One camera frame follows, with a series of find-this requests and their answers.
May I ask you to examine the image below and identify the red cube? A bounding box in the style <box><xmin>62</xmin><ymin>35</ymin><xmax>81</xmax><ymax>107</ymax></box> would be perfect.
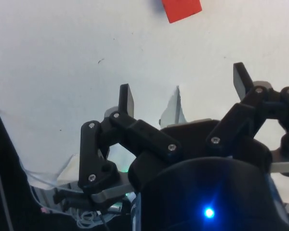
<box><xmin>160</xmin><ymin>0</ymin><xmax>203</xmax><ymax>24</ymax></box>

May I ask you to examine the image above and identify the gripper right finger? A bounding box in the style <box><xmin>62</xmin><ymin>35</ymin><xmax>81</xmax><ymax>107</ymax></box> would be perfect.
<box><xmin>205</xmin><ymin>62</ymin><xmax>289</xmax><ymax>157</ymax></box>

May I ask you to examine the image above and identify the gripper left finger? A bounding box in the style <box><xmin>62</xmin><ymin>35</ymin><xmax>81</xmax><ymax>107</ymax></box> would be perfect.
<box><xmin>78</xmin><ymin>83</ymin><xmax>183</xmax><ymax>195</ymax></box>

